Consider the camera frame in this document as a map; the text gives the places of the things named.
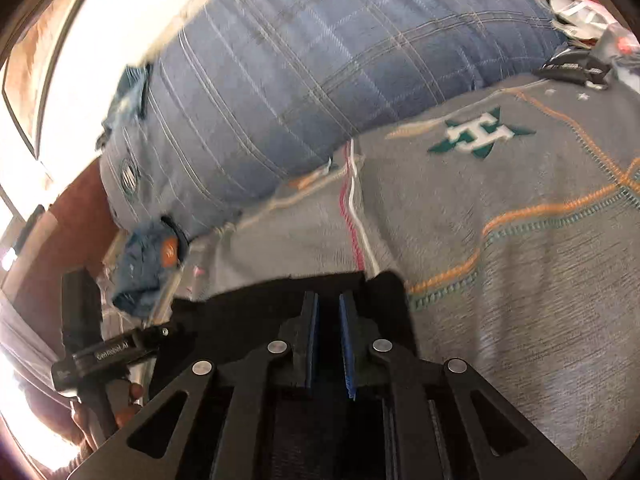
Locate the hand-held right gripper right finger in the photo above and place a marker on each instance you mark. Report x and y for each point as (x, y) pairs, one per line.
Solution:
(347, 350)

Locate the brown headboard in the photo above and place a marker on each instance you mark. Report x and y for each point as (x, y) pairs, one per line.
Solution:
(75, 220)

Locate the person's left hand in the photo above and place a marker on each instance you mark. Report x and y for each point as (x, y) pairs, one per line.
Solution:
(132, 394)

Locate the folded blue jeans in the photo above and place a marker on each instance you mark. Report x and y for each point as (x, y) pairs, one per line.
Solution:
(142, 260)

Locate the grey star-print bed sheet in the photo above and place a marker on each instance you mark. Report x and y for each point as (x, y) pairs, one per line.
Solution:
(500, 260)

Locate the light washed denim jeans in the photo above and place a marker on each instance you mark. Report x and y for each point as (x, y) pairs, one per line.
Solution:
(127, 95)

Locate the black plastic object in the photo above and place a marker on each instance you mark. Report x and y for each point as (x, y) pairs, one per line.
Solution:
(575, 72)

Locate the blue plaid pillow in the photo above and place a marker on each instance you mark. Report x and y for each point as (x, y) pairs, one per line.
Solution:
(300, 85)

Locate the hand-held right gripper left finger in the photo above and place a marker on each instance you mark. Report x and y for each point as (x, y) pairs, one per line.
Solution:
(312, 345)

